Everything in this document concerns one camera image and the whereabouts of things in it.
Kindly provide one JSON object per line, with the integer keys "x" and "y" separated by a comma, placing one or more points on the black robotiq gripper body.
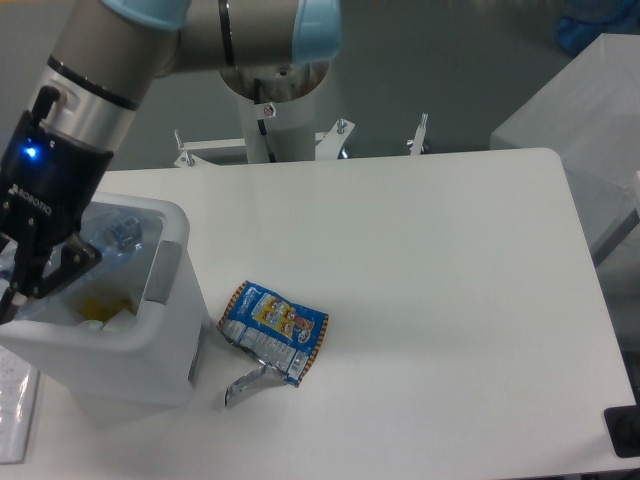
{"x": 47, "y": 181}

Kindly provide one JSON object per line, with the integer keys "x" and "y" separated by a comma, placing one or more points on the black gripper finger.
{"x": 9, "y": 251}
{"x": 76, "y": 257}

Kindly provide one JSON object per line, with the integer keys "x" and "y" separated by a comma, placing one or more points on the crushed clear plastic bottle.
{"x": 116, "y": 235}

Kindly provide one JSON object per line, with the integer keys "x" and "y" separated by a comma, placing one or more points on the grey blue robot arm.
{"x": 95, "y": 80}

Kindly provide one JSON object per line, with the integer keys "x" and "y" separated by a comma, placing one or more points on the yellow white trash in can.
{"x": 105, "y": 308}

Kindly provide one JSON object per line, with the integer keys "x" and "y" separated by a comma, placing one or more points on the white plastic trash can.
{"x": 130, "y": 328}

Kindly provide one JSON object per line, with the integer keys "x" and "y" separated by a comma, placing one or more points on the white paper sheet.
{"x": 19, "y": 387}

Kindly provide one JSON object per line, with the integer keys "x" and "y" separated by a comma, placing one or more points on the blue snack wrapper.
{"x": 283, "y": 337}

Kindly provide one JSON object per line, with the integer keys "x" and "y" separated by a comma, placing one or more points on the white covered side table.
{"x": 589, "y": 115}

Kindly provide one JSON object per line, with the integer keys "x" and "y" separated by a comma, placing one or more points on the blue bag in background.
{"x": 581, "y": 22}

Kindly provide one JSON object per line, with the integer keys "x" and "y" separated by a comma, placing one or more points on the black device at table edge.
{"x": 623, "y": 426}

